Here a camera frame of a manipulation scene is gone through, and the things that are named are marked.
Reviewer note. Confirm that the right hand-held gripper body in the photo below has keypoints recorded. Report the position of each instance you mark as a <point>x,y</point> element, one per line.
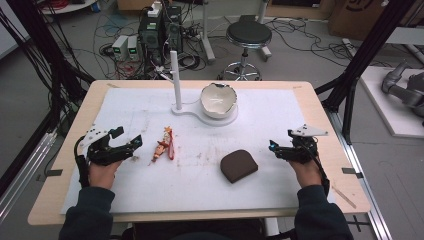
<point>301,148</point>

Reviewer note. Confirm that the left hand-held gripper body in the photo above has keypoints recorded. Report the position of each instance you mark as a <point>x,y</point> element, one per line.
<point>106,154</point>

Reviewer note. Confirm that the person's left hand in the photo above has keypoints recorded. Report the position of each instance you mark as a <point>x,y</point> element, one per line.
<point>103,175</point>

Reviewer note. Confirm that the person's right hand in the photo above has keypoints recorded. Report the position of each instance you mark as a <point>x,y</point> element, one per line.
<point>306,173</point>

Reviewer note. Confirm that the wooden table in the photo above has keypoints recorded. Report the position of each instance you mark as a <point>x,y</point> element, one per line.
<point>333,156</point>

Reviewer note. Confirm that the brown rounded pad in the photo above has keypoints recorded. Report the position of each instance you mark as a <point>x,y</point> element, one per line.
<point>238,165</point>

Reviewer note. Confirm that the grey tape piece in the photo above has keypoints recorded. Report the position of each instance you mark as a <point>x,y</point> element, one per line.
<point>349,171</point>
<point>54,172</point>

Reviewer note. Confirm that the white stand with pole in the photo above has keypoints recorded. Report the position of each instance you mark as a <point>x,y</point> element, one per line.
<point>176,83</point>

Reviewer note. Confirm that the white eggshell bowl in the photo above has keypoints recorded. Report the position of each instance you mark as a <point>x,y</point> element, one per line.
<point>218,100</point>

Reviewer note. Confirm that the white table mat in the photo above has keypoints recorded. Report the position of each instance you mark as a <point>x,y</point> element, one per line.
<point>200,186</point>

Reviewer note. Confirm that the white power supply unit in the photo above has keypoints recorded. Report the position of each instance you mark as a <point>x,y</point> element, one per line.
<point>119,46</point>
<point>132,47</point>

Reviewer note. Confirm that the white platform board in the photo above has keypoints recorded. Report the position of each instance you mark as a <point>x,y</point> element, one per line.
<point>380,106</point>

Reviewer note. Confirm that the black computer tower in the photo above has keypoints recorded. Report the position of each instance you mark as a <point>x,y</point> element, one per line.
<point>173,28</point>
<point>150,36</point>

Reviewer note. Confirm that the black round stool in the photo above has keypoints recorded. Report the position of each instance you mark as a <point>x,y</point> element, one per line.
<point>248,35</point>

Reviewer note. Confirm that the person's lap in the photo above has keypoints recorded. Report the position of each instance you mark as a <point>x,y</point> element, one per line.
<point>200,231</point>

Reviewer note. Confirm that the white table leg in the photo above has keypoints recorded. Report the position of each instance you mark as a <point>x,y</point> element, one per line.
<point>206,36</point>

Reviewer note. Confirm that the white power strip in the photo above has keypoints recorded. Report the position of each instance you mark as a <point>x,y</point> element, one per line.
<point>154,9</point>

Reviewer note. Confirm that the cardboard box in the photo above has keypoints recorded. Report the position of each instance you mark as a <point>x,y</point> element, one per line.
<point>360,16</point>

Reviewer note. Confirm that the aluminium rail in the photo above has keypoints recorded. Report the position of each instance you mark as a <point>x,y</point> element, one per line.
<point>23,176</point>
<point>363,180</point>

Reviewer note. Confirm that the black frame post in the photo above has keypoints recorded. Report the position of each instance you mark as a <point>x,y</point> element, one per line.
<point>370,46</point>
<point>36,36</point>

